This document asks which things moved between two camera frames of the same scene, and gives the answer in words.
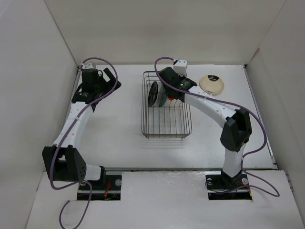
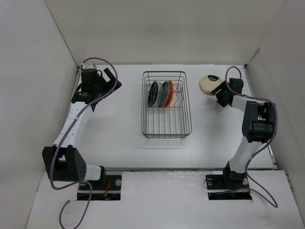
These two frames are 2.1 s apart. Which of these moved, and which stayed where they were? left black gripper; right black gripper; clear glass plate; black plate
Moved: right black gripper
Stayed: left black gripper; clear glass plate; black plate
